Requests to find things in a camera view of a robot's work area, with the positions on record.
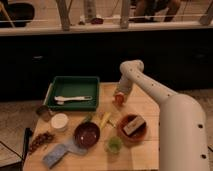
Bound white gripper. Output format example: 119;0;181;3
114;75;133;96

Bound orange-red apple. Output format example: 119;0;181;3
115;94;124;106

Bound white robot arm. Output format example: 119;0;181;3
114;60;210;171

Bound yellow banana toy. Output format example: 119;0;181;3
100;112;111;129

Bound wooden block brush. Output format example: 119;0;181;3
123;116;145;135

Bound orange terracotta bowl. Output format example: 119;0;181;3
117;114;147;143

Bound green vegetable toy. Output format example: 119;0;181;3
82;115;93;123

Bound green plastic cup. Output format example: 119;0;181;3
106;136;123;154

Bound dark red bowl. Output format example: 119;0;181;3
73;122;100;149

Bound green plastic tray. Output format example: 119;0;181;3
45;76;99;111

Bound white spatula utensil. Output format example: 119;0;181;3
54;96;92;105

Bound white round container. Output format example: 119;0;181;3
51;113;69;132

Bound small metal cup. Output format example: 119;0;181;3
36;105;51;122

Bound blue-grey cloth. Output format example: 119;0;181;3
64;138;88;155

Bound red grapes bunch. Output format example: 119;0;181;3
29;132;54;154

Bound black table leg bracket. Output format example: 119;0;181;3
22;127;33;159

